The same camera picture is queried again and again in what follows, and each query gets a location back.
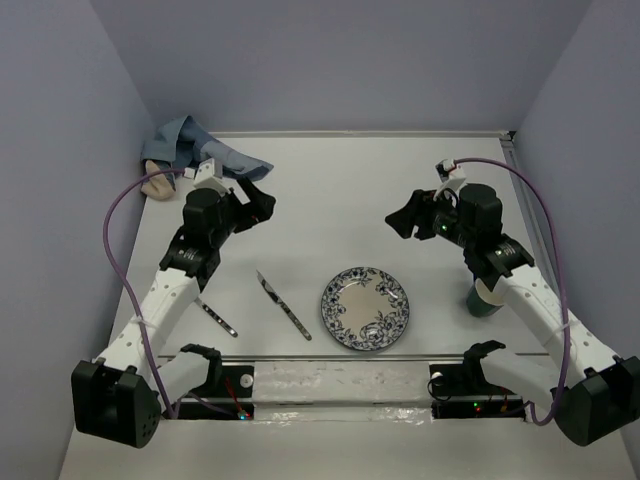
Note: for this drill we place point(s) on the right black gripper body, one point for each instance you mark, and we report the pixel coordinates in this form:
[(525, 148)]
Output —
[(438, 215)]

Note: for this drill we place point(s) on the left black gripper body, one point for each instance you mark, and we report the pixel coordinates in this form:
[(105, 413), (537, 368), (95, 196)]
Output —
[(228, 219)]

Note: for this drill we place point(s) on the blue beige checked cloth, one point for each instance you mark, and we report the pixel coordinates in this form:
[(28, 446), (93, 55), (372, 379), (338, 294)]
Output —
[(183, 143)]

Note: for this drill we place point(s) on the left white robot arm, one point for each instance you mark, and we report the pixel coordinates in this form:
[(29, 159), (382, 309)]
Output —
[(122, 394)]

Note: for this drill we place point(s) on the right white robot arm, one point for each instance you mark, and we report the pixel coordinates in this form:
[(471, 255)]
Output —
[(591, 391)]

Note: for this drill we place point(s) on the steel table knife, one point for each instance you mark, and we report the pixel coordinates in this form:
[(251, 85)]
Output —
[(273, 295)]

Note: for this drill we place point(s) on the steel fork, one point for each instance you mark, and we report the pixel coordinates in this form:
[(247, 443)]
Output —
[(217, 318)]

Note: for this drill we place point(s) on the blue floral ceramic plate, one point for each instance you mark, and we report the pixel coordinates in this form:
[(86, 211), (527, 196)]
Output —
[(365, 309)]

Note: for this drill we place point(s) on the dark green mug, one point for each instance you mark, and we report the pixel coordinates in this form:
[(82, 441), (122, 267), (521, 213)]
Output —
[(475, 303)]

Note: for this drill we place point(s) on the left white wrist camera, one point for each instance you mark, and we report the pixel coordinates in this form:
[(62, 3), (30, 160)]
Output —
[(208, 175)]

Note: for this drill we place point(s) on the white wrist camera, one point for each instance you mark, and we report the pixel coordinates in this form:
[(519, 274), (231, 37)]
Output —
[(452, 177), (208, 175)]

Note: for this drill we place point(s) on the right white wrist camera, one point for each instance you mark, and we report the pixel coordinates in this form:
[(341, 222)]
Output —
[(452, 177)]

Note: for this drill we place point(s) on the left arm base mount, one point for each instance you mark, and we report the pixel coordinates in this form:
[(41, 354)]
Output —
[(229, 398)]

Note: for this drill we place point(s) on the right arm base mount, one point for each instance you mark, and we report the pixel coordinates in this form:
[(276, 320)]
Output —
[(453, 398)]

